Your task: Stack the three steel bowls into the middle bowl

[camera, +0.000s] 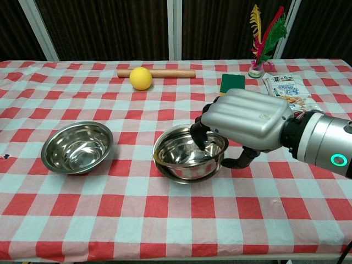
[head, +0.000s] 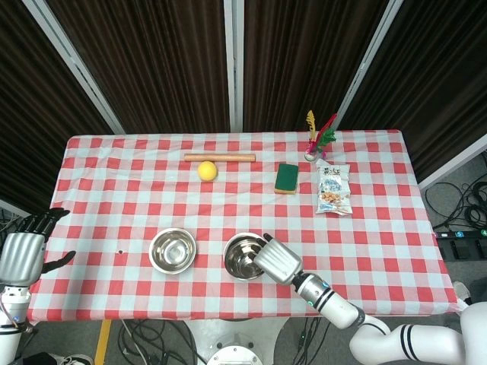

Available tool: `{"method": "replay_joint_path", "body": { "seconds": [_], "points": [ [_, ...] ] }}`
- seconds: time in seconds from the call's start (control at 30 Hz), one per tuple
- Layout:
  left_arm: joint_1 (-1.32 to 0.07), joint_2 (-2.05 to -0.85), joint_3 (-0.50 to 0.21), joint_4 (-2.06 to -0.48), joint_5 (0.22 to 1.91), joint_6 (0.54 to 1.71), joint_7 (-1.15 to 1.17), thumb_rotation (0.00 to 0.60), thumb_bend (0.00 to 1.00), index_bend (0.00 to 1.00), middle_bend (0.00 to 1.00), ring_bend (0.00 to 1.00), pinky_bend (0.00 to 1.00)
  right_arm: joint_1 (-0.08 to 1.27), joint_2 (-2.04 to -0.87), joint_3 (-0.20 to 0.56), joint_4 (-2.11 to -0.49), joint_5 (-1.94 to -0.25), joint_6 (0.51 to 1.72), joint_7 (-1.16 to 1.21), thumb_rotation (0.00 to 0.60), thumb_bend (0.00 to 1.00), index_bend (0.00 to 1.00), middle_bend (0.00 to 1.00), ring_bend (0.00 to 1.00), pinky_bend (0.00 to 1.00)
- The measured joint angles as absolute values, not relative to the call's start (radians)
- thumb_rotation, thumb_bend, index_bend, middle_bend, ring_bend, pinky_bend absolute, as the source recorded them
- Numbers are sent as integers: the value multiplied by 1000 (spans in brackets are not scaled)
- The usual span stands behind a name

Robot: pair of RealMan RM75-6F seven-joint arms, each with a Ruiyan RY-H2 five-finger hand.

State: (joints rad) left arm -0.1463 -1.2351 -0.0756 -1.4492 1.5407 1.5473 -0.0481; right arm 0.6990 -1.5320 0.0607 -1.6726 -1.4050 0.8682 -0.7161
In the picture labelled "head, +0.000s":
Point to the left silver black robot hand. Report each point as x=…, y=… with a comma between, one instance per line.
x=19, y=258

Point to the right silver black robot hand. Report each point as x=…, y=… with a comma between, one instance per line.
x=279, y=262

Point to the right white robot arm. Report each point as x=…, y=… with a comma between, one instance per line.
x=342, y=310

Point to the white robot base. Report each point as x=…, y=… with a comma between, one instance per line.
x=234, y=353

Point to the green yellow sponge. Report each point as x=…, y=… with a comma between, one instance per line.
x=287, y=178

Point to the white snack bag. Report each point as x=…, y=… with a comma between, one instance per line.
x=333, y=190

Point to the wooden rolling pin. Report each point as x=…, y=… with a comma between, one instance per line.
x=236, y=157

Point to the black white sneaker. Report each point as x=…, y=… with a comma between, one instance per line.
x=76, y=359

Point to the yellow ball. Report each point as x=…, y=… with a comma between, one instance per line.
x=207, y=171

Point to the colourful feather shuttlecock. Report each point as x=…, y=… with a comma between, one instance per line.
x=312, y=150

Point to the dark brown curtain panel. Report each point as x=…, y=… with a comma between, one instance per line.
x=300, y=61
x=152, y=68
x=34, y=125
x=430, y=76

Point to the red white checkered tablecloth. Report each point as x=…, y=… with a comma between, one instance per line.
x=152, y=197

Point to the white frame post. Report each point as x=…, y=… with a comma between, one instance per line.
x=78, y=70
x=452, y=165
x=233, y=64
x=365, y=64

